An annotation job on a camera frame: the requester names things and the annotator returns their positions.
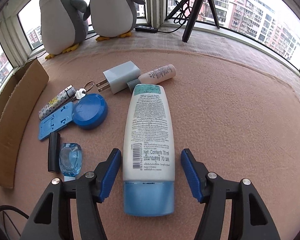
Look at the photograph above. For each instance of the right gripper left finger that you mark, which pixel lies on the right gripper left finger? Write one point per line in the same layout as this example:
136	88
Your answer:
51	217

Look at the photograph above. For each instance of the black cylinder case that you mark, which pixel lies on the black cylinder case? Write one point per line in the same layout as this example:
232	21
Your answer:
53	152

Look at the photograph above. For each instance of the clear blue bottle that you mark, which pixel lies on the clear blue bottle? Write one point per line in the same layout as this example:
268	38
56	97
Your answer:
70	160

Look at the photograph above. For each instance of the blue folding phone stand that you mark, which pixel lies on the blue folding phone stand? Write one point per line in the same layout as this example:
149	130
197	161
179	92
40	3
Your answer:
55	121

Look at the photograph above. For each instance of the white lotion tube blue cap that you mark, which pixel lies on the white lotion tube blue cap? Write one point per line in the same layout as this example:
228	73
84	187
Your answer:
148	159

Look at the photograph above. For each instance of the cardboard box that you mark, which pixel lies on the cardboard box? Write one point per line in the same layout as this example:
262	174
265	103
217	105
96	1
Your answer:
17	100

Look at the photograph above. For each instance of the patterned white lighter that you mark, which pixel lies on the patterned white lighter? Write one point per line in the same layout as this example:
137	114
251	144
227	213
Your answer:
61	98

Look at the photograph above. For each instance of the keys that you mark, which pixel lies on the keys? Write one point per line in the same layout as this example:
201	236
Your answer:
80	93

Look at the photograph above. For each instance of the white wall charger plug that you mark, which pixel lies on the white wall charger plug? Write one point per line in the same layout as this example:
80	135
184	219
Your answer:
116	78

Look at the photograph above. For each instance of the small pink cosmetic tube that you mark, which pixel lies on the small pink cosmetic tube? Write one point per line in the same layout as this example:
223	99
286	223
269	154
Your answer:
154	77

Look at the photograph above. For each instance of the pink felt mat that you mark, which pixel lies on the pink felt mat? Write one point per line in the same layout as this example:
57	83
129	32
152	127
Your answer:
238	122

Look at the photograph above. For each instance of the large grey penguin plush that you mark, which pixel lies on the large grey penguin plush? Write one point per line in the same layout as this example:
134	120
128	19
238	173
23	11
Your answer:
62	25

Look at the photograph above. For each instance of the black USB hub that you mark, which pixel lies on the black USB hub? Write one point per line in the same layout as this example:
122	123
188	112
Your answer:
146	29

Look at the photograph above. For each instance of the small grey penguin plush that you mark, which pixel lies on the small grey penguin plush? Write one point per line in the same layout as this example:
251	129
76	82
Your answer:
112	18

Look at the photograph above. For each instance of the black tripod stand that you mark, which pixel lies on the black tripod stand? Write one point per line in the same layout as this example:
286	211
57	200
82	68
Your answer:
195	7

